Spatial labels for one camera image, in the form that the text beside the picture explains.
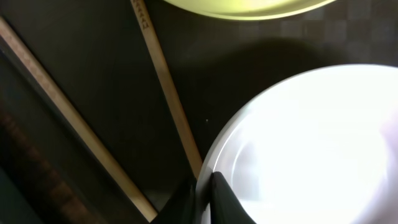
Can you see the right wooden chopstick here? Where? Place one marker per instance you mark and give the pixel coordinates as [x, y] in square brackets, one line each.
[168, 87]

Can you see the wooden chopstick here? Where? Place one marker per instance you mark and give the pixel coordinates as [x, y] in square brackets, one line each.
[168, 87]
[79, 125]

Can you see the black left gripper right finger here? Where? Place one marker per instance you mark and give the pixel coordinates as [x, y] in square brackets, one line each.
[225, 208]

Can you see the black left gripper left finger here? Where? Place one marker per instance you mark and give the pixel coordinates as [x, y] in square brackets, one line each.
[179, 209]

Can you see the left wooden chopstick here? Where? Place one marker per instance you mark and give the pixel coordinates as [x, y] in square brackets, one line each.
[79, 125]

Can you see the yellow plate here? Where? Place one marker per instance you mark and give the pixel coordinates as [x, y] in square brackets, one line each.
[248, 10]

